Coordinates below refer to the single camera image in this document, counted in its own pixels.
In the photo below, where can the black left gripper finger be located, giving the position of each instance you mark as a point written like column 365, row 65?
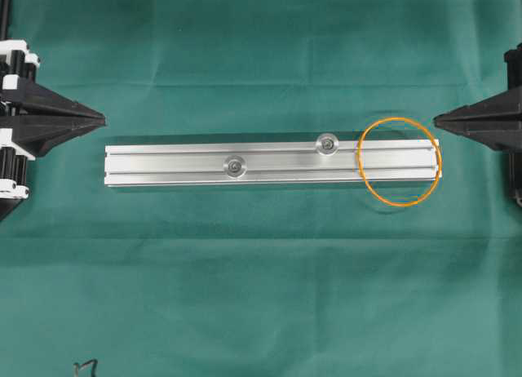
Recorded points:
column 33, row 97
column 39, row 136

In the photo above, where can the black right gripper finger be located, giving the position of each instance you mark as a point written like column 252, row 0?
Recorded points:
column 499, row 136
column 503, row 106

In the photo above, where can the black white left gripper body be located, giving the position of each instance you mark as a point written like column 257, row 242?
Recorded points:
column 18, row 65

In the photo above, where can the orange rubber band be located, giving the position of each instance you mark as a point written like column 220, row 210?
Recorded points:
column 434, row 145

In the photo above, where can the right silver shaft pulley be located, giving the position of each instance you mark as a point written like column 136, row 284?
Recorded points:
column 327, row 144

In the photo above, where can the silver shaft pulley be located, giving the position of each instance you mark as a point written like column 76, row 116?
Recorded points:
column 327, row 144
column 234, row 166

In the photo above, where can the left silver shaft pulley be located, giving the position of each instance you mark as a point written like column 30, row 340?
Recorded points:
column 234, row 166

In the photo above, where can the green cloth mat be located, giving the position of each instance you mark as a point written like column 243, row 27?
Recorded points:
column 264, row 280

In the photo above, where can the black frame post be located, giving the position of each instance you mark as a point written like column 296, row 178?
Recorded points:
column 5, row 11

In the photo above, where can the silver aluminium extrusion rail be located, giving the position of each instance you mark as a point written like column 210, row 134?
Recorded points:
column 267, row 163

